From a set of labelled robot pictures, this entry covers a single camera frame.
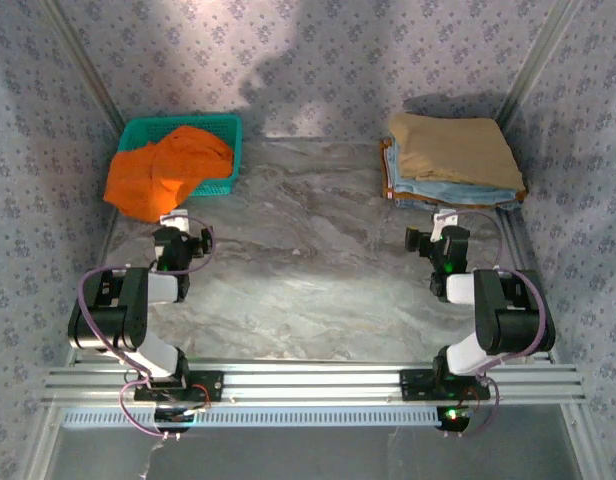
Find orange trousers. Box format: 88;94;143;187
102;125;235;224

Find light blue folded trousers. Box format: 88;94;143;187
385;139;519;207

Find blue denim folded trousers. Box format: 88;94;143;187
393;197;519;212

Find brown folded trousers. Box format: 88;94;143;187
379;138;529;209

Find stack of folded towels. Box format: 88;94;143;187
389;112;527;192

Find teal plastic basket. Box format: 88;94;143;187
116;113;244;197

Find black controller board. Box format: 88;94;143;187
152;405;197;434
435;404;477;434

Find floral patterned fabric backdrop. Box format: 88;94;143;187
0;0;616;480

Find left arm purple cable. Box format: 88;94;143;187
77;214;215;441

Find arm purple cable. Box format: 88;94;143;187
77;214;215;441
445;209;550;441

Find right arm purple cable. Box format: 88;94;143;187
445;209;550;441

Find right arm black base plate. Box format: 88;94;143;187
398;368;492;401

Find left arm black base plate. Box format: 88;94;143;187
132;370;225;404

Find aluminium corner post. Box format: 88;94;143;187
40;0;129;134
495;0;575;131

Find aluminium mounting rail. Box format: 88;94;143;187
40;362;587;406

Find white slotted cable duct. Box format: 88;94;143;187
60;405;444;429

